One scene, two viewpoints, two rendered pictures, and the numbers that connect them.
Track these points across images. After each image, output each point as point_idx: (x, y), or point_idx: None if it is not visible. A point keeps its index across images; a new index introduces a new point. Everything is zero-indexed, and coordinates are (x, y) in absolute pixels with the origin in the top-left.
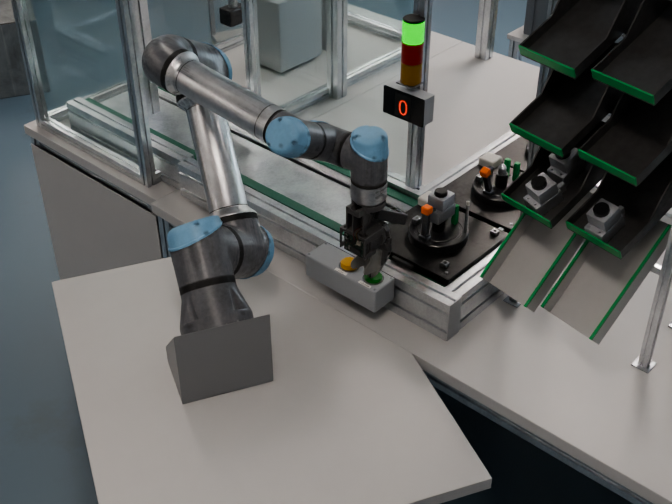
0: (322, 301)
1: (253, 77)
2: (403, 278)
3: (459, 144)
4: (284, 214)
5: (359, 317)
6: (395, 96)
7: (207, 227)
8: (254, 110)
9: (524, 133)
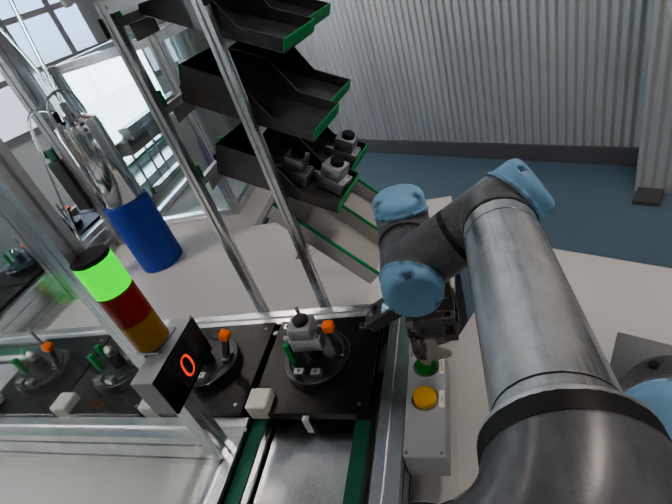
0: (459, 453)
1: None
2: (404, 346)
3: None
4: None
5: (450, 403)
6: (173, 368)
7: (665, 381)
8: (529, 218)
9: (323, 124)
